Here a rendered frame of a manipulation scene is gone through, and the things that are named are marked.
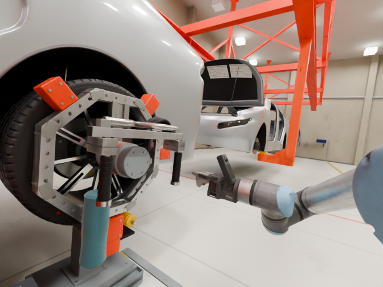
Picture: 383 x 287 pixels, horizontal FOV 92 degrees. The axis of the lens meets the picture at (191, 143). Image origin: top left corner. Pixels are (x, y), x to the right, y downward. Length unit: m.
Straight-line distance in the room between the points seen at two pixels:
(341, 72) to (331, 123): 3.26
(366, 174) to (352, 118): 14.81
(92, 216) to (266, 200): 0.58
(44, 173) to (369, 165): 0.77
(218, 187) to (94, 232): 0.46
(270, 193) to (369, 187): 0.41
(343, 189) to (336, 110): 14.47
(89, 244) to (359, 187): 0.75
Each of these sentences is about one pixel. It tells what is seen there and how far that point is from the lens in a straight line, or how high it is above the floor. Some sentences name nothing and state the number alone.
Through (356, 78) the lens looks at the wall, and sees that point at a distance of 15.51.
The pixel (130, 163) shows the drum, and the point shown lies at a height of 0.85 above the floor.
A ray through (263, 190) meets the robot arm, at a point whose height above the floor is 0.83.
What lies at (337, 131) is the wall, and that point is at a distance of 14.88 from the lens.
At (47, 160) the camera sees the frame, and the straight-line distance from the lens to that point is 0.76.
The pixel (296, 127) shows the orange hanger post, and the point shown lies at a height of 1.28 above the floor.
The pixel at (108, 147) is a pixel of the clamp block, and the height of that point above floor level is 0.92.
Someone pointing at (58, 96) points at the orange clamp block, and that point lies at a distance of 0.76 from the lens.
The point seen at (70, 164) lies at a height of 0.77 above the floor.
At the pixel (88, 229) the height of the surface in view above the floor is 0.63.
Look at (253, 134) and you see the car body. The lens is 3.33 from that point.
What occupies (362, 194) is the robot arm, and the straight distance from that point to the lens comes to 0.26.
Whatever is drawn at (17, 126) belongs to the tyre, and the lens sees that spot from 0.82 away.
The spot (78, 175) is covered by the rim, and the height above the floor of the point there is 0.75.
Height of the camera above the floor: 1.00
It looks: 4 degrees down
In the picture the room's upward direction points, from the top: 6 degrees clockwise
